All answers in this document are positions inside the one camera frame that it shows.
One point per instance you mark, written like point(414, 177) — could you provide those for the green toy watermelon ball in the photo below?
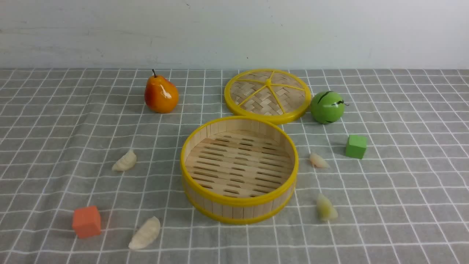
point(327, 107)

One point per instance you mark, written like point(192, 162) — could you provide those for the pale dumpling upper right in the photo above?
point(318, 162)

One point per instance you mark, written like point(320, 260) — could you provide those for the yellowish dumpling lower right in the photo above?
point(326, 210)

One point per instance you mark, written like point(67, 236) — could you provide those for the green cube block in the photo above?
point(356, 146)

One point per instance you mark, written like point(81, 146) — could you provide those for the orange plastic pear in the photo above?
point(161, 95)

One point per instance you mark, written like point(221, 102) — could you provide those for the yellow bamboo steamer lid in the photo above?
point(272, 95)

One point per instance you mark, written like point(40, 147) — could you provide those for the grey checked tablecloth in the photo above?
point(62, 130)

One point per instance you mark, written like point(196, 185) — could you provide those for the white dumpling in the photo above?
point(126, 162)
point(146, 234)

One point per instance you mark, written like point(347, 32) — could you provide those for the yellow bamboo steamer tray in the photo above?
point(239, 170)

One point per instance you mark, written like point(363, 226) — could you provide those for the orange cube block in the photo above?
point(86, 222)

